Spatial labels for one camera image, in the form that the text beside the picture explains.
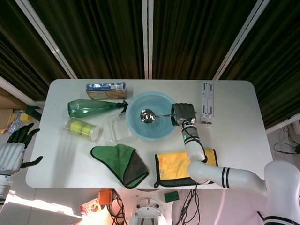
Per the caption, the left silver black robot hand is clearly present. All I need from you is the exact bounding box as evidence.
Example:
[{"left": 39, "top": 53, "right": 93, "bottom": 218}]
[{"left": 0, "top": 123, "right": 44, "bottom": 175}]

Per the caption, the clear tennis ball tube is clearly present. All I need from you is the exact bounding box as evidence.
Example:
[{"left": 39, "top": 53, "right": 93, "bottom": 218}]
[{"left": 63, "top": 118, "right": 101, "bottom": 142}]

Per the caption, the green sponge block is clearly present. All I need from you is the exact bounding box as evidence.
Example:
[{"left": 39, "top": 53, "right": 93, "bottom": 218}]
[{"left": 164, "top": 191, "right": 180, "bottom": 203}]

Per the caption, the clear plastic food container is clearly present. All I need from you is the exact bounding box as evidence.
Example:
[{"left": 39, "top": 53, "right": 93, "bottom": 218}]
[{"left": 107, "top": 114, "right": 132, "bottom": 143}]

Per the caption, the dark pleated curtain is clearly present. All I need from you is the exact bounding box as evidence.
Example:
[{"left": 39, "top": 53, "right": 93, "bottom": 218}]
[
  {"left": 0, "top": 0, "right": 71, "bottom": 100},
  {"left": 152, "top": 0, "right": 265, "bottom": 79},
  {"left": 29, "top": 0, "right": 145, "bottom": 79},
  {"left": 220, "top": 0, "right": 300, "bottom": 129}
]

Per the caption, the red snack package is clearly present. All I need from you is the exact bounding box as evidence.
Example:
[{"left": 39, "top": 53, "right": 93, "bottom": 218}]
[{"left": 80, "top": 198, "right": 101, "bottom": 214}]

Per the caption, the metal ladle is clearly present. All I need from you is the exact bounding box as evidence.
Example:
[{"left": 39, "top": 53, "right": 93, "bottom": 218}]
[{"left": 140, "top": 108, "right": 175, "bottom": 124}]

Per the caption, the green plastic spray bottle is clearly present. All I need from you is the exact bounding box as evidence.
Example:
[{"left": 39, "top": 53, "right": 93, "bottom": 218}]
[{"left": 67, "top": 99, "right": 129, "bottom": 118}]

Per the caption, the white folding laptop stand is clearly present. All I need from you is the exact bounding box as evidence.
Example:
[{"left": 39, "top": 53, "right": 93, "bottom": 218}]
[{"left": 201, "top": 81, "right": 215, "bottom": 127}]

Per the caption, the black floor cable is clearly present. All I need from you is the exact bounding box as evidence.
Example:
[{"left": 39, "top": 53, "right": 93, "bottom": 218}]
[
  {"left": 107, "top": 189, "right": 126, "bottom": 222},
  {"left": 180, "top": 187, "right": 200, "bottom": 225},
  {"left": 274, "top": 123, "right": 300, "bottom": 154}
]

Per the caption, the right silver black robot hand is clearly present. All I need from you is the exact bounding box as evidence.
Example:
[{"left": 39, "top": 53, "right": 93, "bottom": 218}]
[{"left": 171, "top": 102, "right": 197, "bottom": 126}]

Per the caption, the yellow grey microfibre cloth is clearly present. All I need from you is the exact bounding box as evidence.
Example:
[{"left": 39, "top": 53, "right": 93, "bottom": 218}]
[{"left": 153, "top": 148, "right": 219, "bottom": 188}]

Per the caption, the white partition post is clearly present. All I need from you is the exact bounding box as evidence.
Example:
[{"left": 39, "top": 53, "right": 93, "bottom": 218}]
[
  {"left": 142, "top": 0, "right": 154, "bottom": 79},
  {"left": 15, "top": 0, "right": 78, "bottom": 79},
  {"left": 212, "top": 0, "right": 281, "bottom": 80}
]

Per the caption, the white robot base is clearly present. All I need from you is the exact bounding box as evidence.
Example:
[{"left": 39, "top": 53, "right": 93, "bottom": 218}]
[{"left": 128, "top": 196, "right": 174, "bottom": 225}]

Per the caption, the yellow sponge block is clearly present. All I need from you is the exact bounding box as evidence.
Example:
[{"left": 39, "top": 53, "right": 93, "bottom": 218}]
[{"left": 20, "top": 113, "right": 34, "bottom": 123}]

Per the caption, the green grey microfibre cloth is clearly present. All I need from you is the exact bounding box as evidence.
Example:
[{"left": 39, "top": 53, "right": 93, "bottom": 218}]
[{"left": 90, "top": 143, "right": 150, "bottom": 189}]

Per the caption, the light blue plastic basin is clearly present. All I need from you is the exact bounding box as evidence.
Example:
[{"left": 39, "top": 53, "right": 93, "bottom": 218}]
[{"left": 125, "top": 91, "right": 180, "bottom": 142}]

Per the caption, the brown cardboard box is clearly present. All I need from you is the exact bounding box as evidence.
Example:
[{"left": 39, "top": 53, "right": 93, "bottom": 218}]
[{"left": 0, "top": 86, "right": 27, "bottom": 134}]

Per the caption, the blue orange biscuit box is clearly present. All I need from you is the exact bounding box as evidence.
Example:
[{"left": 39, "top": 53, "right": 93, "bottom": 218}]
[{"left": 85, "top": 82, "right": 128, "bottom": 100}]

